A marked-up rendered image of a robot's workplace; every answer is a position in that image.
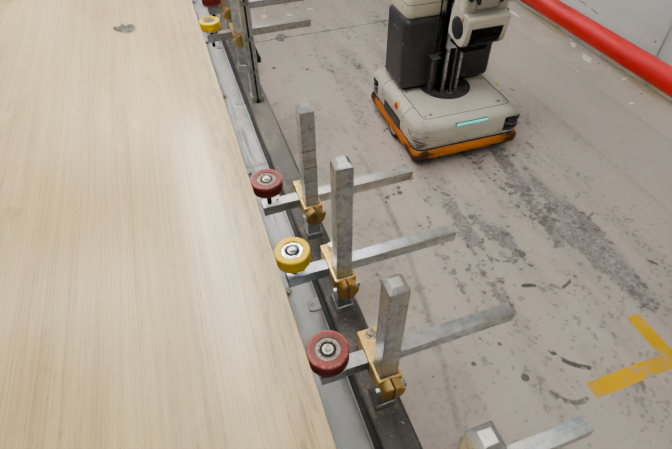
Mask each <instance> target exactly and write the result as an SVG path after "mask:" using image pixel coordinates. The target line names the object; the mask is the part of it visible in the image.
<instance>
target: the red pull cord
mask: <svg viewBox="0 0 672 449"><path fill-rule="evenodd" d="M520 1H522V2H523V3H525V4H526V5H528V6H529V7H531V8H533V9H534V10H536V11H537V12H539V13H540V14H542V15H543V16H545V17H547V18H548V19H550V20H551V21H553V22H554V23H556V24H557V25H559V26H561V27H562V28H564V29H565V30H567V31H568V32H570V33H571V34H573V35H575V36H576V37H578V38H579V39H581V40H582V41H584V42H585V43H587V44H589V45H590V46H592V47H593V48H595V49H596V50H598V51H599V52H601V53H603V54H604V55H606V56H607V57H609V58H610V59H612V60H613V61H615V62H617V63H618V64H620V65H621V66H623V67H624V68H626V69H627V70H629V71H631V72H632V73H634V74H635V75H637V76H638V77H640V78H641V79H643V80H645V81H646V82H648V83H649V84H651V85H652V86H654V87H655V88H657V89H658V90H660V91H662V92H663V93H665V94H666V95H668V96H669V97H671V98H672V66H670V65H669V64H667V63H665V62H664V61H662V60H660V59H658V58H657V57H655V56H653V55H652V54H650V53H648V52H646V51H645V50H643V49H641V48H640V47H638V46H636V45H635V44H633V43H631V42H629V41H628V40H626V39H624V38H623V37H621V36H619V35H618V34H616V33H614V32H612V31H611V30H609V29H607V28H606V27H604V26H602V25H600V24H599V23H597V22H595V21H594V20H592V19H590V18H589V17H587V16H585V15H583V14H582V13H580V12H578V11H577V10H575V9H573V8H572V7H570V6H568V5H566V4H565V3H563V2H561V1H560V0H520Z"/></svg>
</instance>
